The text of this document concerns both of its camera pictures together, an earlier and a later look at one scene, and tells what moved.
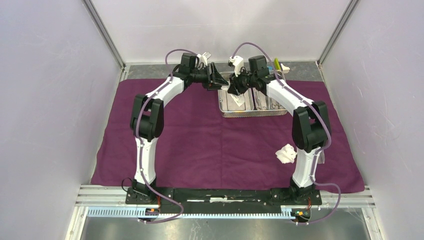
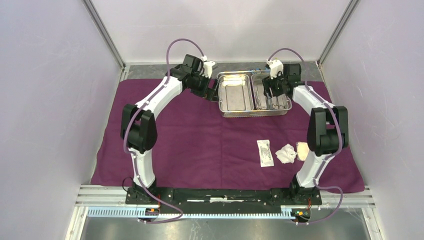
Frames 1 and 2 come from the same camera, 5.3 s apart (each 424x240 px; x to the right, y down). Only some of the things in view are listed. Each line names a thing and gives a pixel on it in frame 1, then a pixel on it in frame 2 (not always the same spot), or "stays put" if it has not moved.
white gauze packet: (286, 154) stays put
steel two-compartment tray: (253, 103) stays put
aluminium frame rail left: (109, 39) stays put
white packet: (238, 99) to (266, 155)
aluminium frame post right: (344, 20) stays put
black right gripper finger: (232, 88) to (266, 83)
